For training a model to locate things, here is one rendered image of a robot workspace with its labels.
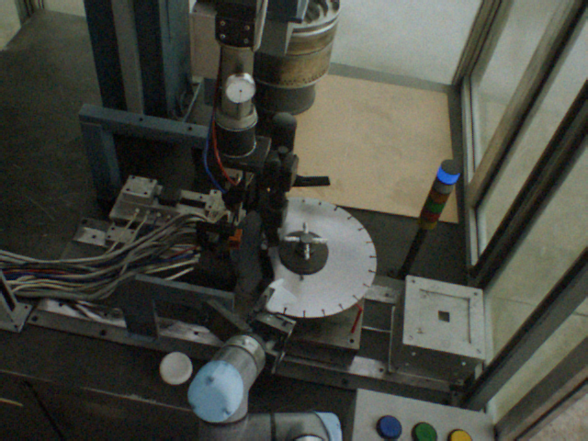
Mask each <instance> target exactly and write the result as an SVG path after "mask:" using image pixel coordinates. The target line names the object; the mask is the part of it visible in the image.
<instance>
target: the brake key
mask: <svg viewBox="0 0 588 441"><path fill-rule="evenodd" d="M400 430H401V428H400V425H399V422H398V420H397V419H395V418H394V417H392V416H386V417H384V418H382V419H381V421H380V423H379V431H380V433H381V434H382V435H383V436H386V437H387V438H394V437H396V436H397V435H398V434H399V432H400Z"/></svg>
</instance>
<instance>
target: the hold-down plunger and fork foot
mask: <svg viewBox="0 0 588 441"><path fill-rule="evenodd" d="M262 218H263V212H261V214H260V219H261V222H262ZM277 231H278V227H275V226H272V225H269V224H266V223H263V222H262V224H261V227H260V237H262V235H263V233H264V234H265V237H266V243H267V246H268V247H275V246H279V243H281V240H279V236H278V233H277Z"/></svg>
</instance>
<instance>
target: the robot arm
mask: <svg viewBox="0 0 588 441"><path fill-rule="evenodd" d="M283 282H284V279H280V280H278V281H276V282H274V283H272V284H271V285H270V286H269V287H267V289H266V290H265V292H264V293H263V294H262V296H261V297H260V299H259V301H258V302H257V305H255V307H254V308H253V309H252V310H251V312H250V313H249V315H248V317H247V319H246V322H243V321H241V320H240V319H239V318H238V317H236V316H235V315H234V314H232V313H230V312H229V311H227V310H226V309H225V308H223V307H222V306H221V305H220V304H219V303H218V302H217V301H216V300H205V301H202V304H201V308H200V312H199V316H198V322H199V323H201V324H202V325H203V326H204V327H205V328H208V329H209V331H210V332H211V333H212V334H214V335H215V336H216V337H217V338H219V339H220V340H221V341H222V342H223V343H224V345H223V346H222V347H221V348H220V350H219V351H218V352H217V353H216V354H215V355H214V356H213V357H212V359H211V360H210V362H209V363H208V364H207V365H206V366H205V367H202V368H201V369H200V370H199V371H198V373H197V375H196V376H195V378H194V379H193V381H192V382H191V384H190V386H189V389H188V395H187V397H188V402H189V403H190V405H191V407H192V410H193V412H194V413H195V414H196V415H198V416H199V441H342V435H341V430H340V423H339V420H338V418H337V417H336V415H335V414H334V413H317V412H315V411H311V412H308V413H248V412H247V411H248V408H247V396H248V390H249V388H250V387H251V386H252V383H253V382H254V381H255V380H256V378H257V377H258V375H259V373H260V372H261V370H263V371H264V372H266V373H269V374H270V373H271V372H272V370H273V369H274V367H275V366H276V367H277V365H278V364H280V362H281V361H282V359H283V357H284V356H285V354H286V352H285V351H284V348H285V345H286V342H287V340H288V338H289V337H290V336H291V334H292V330H293V326H294V325H295V323H296V321H293V320H291V319H289V318H287V317H285V316H283V315H279V314H277V315H276V316H274V315H271V314H269V313H266V312H264V311H266V310H267V311H269V312H271V313H275V312H277V311H278V310H279V308H281V307H282V306H285V305H295V304H296V301H297V298H296V297H295V296H294V295H293V294H291V293H290V292H288V291H287V290H286V289H284V288H282V287H281V286H282V284H283ZM271 301H272V302H271ZM270 304H271V305H270ZM283 323H284V324H283Z"/></svg>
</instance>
